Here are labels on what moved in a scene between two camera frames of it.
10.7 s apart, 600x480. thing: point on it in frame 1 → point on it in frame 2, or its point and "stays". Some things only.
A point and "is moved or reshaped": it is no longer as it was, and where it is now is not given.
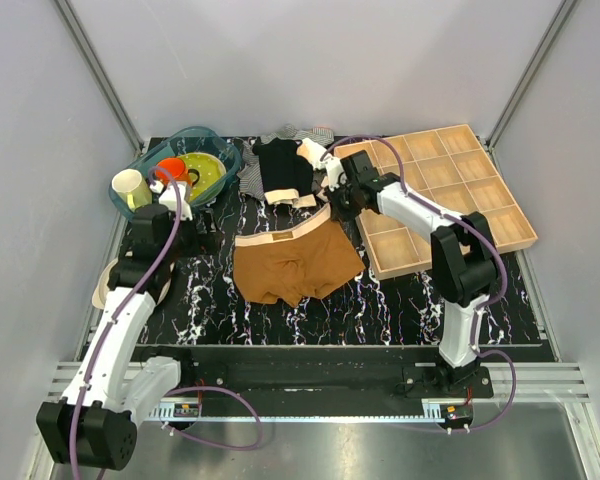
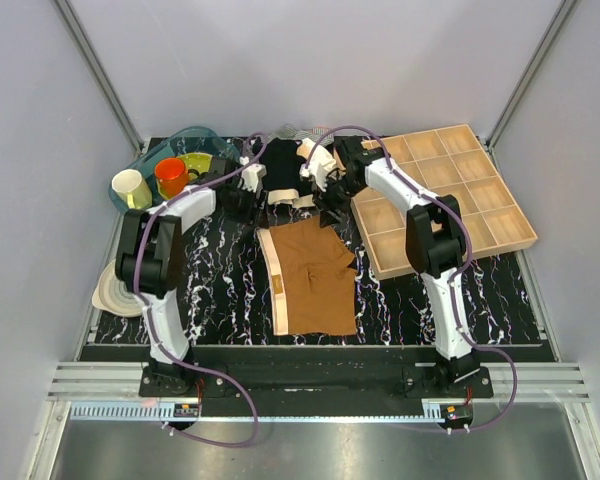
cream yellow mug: x=130 y=185 stays
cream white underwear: x=313 y=152 stays
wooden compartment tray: x=430 y=176 stays
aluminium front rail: x=534 y=383 stays
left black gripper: x=207 y=242 → x=249 y=215
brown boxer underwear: x=294 y=261 is moved or reshaped
